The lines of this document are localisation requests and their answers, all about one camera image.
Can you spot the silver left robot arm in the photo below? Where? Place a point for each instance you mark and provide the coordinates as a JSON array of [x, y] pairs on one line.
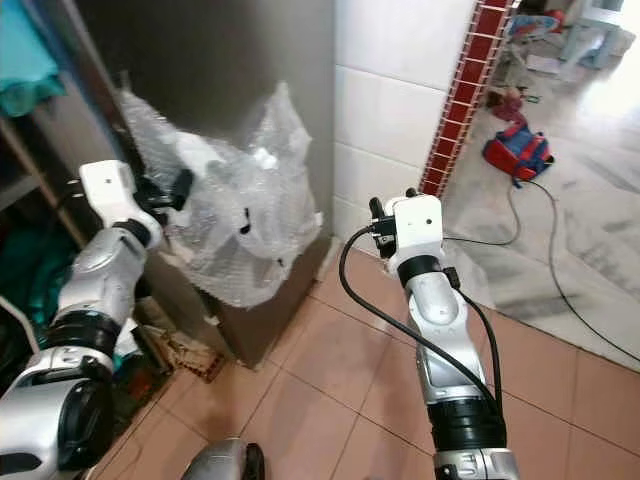
[[95, 290]]

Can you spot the clear bubble wrap sheet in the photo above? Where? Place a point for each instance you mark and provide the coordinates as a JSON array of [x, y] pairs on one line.
[[220, 200]]

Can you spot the blue and red backpack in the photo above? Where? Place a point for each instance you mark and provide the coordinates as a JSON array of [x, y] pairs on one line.
[[517, 155]]

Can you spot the wooden shelf rack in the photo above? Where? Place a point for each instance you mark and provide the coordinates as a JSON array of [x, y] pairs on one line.
[[30, 172]]

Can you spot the small red toy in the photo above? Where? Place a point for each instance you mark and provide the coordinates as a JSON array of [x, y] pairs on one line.
[[508, 103]]

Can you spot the dark grey tall cabinet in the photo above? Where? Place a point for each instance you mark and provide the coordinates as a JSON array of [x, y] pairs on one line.
[[210, 50]]

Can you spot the teal printed bag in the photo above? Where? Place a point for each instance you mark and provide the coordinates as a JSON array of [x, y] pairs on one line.
[[25, 275]]

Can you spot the brown woven mat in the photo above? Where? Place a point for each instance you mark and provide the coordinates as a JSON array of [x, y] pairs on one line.
[[195, 360]]

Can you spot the teal folded cloth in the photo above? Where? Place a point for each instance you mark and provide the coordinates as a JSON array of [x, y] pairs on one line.
[[25, 50]]

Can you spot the colourful small toy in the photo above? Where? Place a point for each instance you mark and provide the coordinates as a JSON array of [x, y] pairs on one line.
[[535, 25]]

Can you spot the white plastic stool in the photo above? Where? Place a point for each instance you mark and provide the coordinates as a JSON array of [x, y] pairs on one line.
[[600, 30]]

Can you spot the silver left robot leg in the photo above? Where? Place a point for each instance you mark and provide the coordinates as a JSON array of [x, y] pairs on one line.
[[225, 462]]

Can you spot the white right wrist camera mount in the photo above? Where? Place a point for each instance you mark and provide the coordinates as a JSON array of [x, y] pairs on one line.
[[420, 225]]

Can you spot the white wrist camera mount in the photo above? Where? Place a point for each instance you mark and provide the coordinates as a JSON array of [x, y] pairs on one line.
[[110, 190], [420, 225]]

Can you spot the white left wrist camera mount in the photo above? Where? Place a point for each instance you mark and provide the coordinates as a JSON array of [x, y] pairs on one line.
[[110, 190]]

